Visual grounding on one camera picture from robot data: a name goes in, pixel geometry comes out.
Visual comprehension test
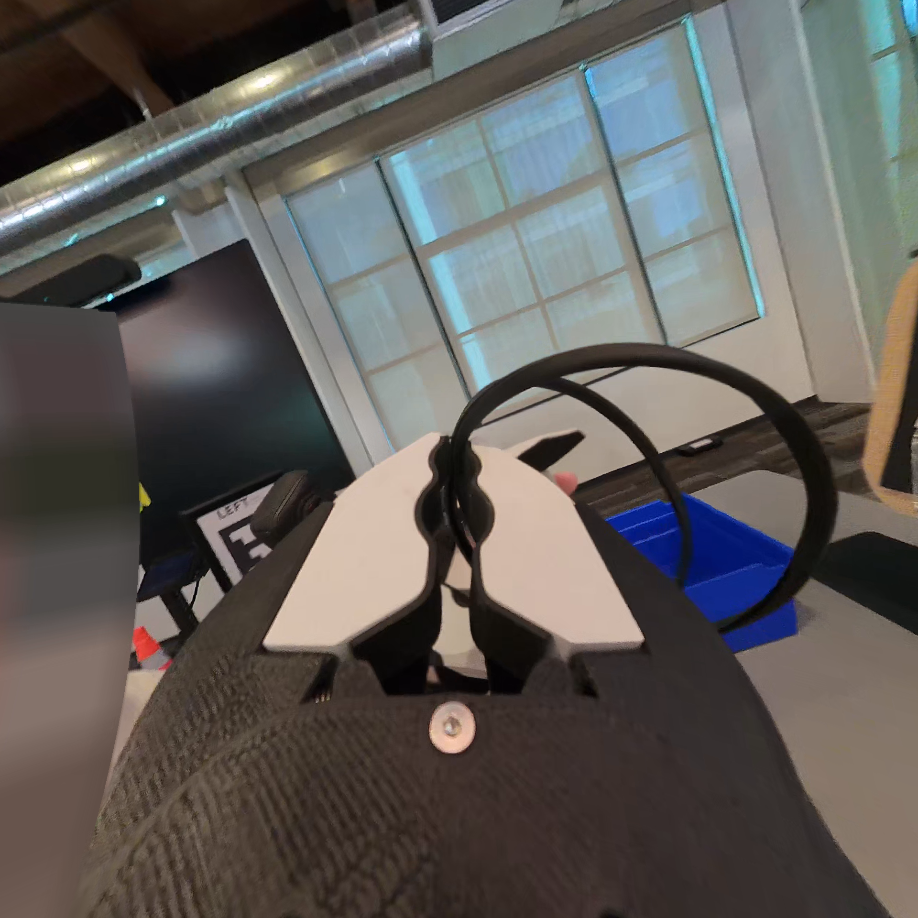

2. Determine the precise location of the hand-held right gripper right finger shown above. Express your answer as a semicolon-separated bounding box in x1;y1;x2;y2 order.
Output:
460;441;648;655

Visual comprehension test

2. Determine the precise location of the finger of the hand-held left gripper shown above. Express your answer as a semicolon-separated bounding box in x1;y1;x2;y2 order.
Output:
498;429;585;467

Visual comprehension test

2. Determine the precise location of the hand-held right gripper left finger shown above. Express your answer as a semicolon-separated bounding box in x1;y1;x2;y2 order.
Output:
261;432;454;655

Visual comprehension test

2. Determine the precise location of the black cable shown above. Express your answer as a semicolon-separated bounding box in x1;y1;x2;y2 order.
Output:
443;343;839;635

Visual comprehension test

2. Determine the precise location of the black desk mat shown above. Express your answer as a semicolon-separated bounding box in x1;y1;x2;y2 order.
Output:
825;531;918;621

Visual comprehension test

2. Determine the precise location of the large black monitor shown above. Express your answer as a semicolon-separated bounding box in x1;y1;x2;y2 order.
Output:
93;240;357;575

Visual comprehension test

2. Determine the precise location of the blue plastic bin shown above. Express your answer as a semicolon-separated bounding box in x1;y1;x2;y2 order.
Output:
604;491;799;654

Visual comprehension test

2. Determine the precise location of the large paned window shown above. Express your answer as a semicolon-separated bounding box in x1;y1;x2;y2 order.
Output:
283;18;765;451

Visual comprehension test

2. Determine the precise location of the orange traffic cone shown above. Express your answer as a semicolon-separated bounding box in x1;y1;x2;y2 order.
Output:
132;625;173;673

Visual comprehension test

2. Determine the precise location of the black bar speaker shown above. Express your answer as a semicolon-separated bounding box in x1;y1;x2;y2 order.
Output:
14;254;142;308

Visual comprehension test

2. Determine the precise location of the wooden framed sign board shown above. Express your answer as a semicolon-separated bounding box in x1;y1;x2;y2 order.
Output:
863;251;918;514

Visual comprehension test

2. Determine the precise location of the corrugated round silver duct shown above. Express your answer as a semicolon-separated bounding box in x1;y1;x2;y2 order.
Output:
0;11;435;255

